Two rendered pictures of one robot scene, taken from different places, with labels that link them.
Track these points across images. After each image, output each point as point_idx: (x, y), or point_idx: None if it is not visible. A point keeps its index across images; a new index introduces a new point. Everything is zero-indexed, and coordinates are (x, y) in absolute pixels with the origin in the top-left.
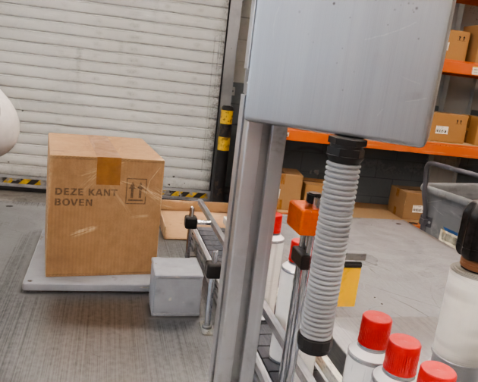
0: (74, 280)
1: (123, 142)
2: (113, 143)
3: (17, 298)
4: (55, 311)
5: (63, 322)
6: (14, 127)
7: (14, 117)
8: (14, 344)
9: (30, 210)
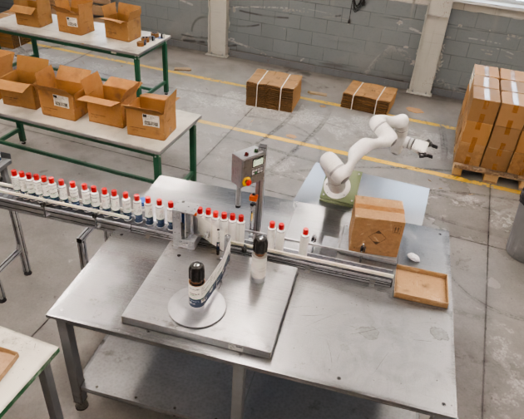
0: (346, 234)
1: (390, 214)
2: (385, 211)
3: (340, 225)
4: (330, 230)
5: (323, 230)
6: (336, 178)
7: (338, 175)
8: (313, 222)
9: (434, 239)
